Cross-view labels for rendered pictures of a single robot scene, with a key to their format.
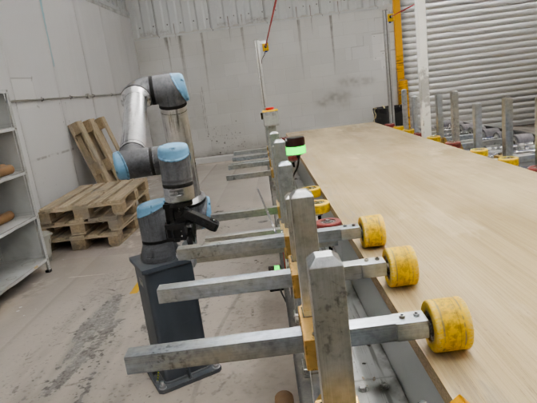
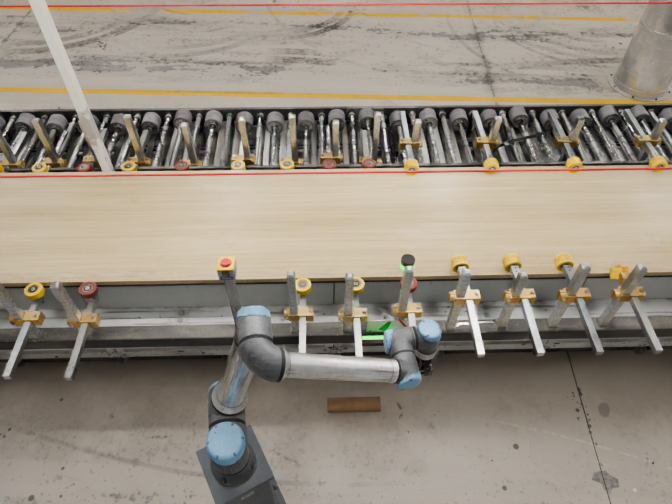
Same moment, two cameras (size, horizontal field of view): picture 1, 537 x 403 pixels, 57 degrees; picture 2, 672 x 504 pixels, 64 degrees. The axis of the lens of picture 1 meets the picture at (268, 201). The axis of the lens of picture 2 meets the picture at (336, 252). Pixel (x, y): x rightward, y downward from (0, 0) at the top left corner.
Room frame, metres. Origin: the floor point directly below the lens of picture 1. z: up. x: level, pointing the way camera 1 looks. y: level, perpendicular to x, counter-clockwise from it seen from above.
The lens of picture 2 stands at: (1.84, 1.32, 2.93)
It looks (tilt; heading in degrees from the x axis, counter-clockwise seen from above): 50 degrees down; 268
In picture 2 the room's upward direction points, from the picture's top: 1 degrees clockwise
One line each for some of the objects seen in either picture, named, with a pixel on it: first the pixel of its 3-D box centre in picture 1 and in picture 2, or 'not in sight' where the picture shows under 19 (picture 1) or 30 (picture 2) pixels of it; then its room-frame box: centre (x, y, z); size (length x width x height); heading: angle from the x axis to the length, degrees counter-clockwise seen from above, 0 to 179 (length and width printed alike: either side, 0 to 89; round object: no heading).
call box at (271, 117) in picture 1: (271, 118); (227, 268); (2.24, -0.06, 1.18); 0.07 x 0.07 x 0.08; 0
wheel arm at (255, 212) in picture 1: (264, 211); (302, 328); (1.94, 0.02, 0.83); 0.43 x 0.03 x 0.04; 90
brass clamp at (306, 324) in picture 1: (317, 331); (573, 295); (0.70, -0.05, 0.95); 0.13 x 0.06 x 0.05; 0
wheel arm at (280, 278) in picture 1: (280, 277); (525, 304); (0.94, 0.00, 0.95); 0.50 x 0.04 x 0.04; 90
